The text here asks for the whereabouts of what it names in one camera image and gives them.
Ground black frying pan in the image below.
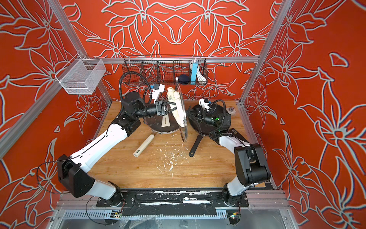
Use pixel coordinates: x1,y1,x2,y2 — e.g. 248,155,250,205
186,100,231,157

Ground glass pot lid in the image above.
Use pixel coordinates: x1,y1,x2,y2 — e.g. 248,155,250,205
175,83,188,142

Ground black wire basket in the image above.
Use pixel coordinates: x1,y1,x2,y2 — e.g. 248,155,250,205
123,55,208,85

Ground pan with white-handled lid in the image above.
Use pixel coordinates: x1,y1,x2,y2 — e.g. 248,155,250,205
144,103,180,134

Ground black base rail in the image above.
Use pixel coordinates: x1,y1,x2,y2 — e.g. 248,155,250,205
96,188,249,218

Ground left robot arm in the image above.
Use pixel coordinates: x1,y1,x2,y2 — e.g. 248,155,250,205
57,73,180,206

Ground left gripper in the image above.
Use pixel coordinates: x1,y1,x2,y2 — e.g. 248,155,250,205
134,101,179,120

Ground light blue white brush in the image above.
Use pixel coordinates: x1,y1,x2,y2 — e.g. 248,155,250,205
189,59,207,85

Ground black plate with warning label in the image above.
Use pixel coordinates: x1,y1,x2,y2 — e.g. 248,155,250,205
229,128,249,143

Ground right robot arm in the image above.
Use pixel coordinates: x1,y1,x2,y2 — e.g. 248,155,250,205
186,99,271,203

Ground yellow cloth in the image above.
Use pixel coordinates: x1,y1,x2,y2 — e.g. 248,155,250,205
167,87,180,125

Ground clear plastic basket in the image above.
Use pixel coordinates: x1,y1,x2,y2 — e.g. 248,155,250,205
57,59,106,95

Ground blue round object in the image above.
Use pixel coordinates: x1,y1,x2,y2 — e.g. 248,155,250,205
178,74,190,85

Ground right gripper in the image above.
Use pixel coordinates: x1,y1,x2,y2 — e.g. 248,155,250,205
186,111,220,131

